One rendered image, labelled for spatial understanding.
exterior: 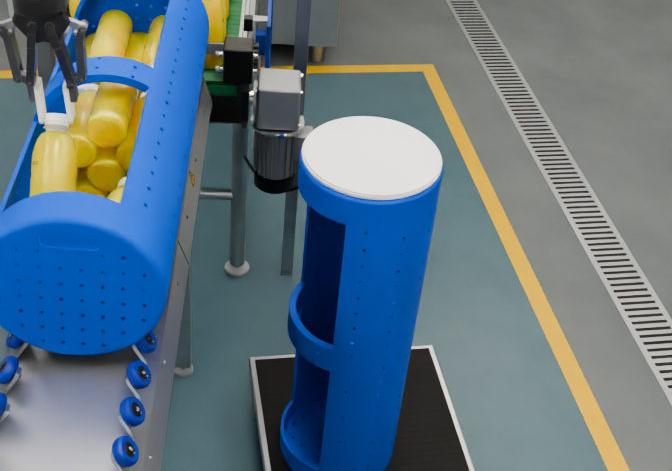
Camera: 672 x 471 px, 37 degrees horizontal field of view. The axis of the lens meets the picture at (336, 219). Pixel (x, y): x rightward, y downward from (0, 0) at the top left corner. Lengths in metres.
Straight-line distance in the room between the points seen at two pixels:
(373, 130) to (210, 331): 1.18
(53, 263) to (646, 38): 3.91
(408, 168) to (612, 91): 2.66
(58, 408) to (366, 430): 0.91
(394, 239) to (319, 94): 2.26
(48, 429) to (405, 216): 0.76
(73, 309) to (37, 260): 0.11
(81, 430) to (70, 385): 0.09
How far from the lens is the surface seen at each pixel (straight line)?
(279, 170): 2.63
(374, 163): 1.94
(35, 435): 1.59
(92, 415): 1.61
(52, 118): 1.65
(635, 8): 5.33
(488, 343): 3.10
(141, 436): 1.58
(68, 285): 1.55
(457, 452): 2.60
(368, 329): 2.08
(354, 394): 2.22
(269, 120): 2.53
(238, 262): 3.19
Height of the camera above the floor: 2.14
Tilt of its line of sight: 38 degrees down
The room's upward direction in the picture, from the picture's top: 6 degrees clockwise
